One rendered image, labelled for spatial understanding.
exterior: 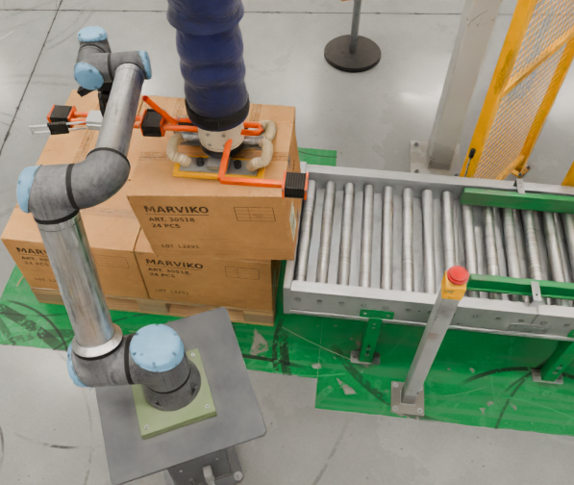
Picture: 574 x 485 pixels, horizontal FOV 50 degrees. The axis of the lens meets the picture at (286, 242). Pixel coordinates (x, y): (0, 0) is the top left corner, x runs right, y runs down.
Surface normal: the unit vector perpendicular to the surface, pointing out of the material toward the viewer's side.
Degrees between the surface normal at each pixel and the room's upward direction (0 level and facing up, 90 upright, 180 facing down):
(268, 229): 90
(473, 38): 90
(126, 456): 0
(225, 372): 0
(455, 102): 90
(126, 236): 0
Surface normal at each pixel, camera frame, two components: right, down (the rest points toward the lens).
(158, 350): 0.04, -0.63
